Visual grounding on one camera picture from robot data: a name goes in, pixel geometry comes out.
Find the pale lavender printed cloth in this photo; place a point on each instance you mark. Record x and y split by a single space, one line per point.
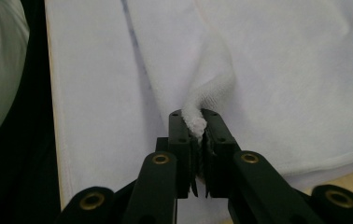
274 77

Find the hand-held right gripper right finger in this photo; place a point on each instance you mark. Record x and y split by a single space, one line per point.
258 193

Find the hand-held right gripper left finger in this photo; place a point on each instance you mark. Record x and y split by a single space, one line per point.
156 186

